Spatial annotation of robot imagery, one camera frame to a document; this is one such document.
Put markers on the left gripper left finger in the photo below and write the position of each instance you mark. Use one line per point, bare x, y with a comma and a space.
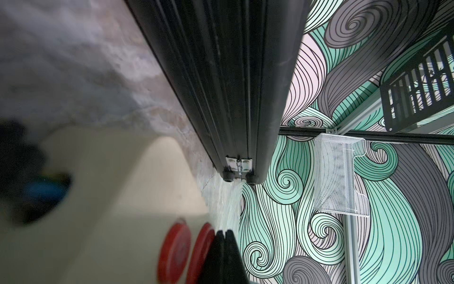
212, 270

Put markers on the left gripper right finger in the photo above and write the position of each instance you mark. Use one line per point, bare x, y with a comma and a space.
234, 270

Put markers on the wooden power strip green plugs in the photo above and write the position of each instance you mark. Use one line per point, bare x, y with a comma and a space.
132, 215

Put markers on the black flat box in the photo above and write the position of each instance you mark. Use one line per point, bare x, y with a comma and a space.
230, 64

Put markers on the aluminium wall rail right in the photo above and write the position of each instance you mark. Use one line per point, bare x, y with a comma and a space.
351, 249

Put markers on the aluminium wall rail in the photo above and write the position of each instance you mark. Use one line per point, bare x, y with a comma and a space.
370, 105
351, 249

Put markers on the clear acrylic wall holder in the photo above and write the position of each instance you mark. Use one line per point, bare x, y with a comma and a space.
334, 175

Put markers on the aluminium wall rail back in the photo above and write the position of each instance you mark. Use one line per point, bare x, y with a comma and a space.
370, 105

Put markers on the black wall tray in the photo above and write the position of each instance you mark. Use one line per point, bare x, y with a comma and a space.
423, 86

